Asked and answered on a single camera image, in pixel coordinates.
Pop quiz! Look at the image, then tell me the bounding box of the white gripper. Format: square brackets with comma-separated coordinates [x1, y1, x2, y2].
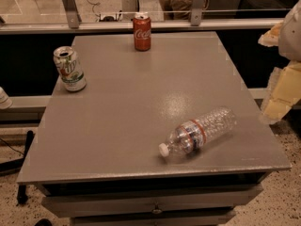
[258, 0, 301, 124]

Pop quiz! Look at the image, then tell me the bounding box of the white object at left edge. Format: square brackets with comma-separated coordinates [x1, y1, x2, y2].
[0, 87, 13, 109]

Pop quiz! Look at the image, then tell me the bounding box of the red coke can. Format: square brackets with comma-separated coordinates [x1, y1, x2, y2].
[133, 12, 151, 51]

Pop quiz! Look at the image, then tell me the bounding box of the grey cabinet with drawers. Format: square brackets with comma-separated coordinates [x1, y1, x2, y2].
[18, 32, 290, 226]

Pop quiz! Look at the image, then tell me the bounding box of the black stand with cable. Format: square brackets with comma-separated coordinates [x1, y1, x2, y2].
[0, 131, 34, 205]

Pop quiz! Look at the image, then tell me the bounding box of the clear plastic water bottle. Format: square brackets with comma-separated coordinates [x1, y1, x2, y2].
[158, 106, 237, 158]

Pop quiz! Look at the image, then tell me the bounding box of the white green 7up can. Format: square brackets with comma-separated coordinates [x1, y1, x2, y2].
[54, 46, 87, 92]

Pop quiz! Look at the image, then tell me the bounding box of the grey metal railing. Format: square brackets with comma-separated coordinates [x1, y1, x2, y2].
[0, 0, 298, 34]

